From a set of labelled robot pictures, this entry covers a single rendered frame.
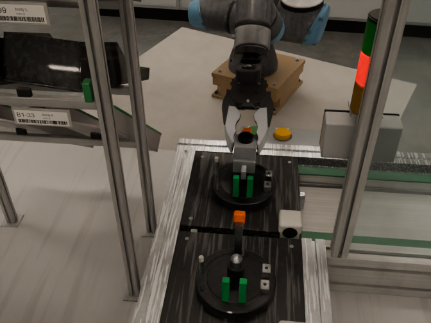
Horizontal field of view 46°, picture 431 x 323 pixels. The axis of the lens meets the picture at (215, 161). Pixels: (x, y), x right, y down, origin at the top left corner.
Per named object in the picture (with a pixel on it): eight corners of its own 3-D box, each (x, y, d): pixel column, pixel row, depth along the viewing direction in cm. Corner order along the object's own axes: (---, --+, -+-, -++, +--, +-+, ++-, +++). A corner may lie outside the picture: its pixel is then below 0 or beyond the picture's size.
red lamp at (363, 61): (353, 72, 79) (358, 43, 76) (386, 74, 79) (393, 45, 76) (357, 89, 75) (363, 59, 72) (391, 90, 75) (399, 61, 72)
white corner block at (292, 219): (277, 222, 104) (279, 208, 101) (299, 223, 104) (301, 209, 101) (277, 239, 100) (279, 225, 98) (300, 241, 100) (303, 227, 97)
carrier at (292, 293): (178, 237, 101) (175, 190, 93) (301, 246, 99) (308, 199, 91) (156, 348, 82) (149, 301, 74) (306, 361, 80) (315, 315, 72)
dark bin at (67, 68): (89, 71, 105) (91, 34, 103) (149, 79, 102) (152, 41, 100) (2, 80, 78) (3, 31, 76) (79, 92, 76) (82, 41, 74)
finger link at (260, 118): (272, 154, 106) (265, 111, 107) (273, 150, 100) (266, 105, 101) (257, 156, 106) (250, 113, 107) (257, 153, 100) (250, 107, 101)
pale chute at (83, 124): (104, 143, 119) (109, 124, 119) (158, 152, 116) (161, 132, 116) (42, 118, 91) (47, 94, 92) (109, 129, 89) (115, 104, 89)
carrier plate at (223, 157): (195, 157, 120) (195, 150, 119) (297, 163, 119) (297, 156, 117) (179, 231, 102) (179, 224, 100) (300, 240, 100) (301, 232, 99)
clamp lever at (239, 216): (232, 248, 92) (234, 209, 90) (243, 248, 92) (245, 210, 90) (231, 257, 89) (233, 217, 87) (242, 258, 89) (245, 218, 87)
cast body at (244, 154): (235, 153, 107) (235, 125, 103) (256, 154, 107) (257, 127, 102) (231, 179, 100) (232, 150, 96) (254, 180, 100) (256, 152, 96)
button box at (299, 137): (240, 144, 133) (240, 124, 129) (321, 149, 131) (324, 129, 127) (238, 161, 127) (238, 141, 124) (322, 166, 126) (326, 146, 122)
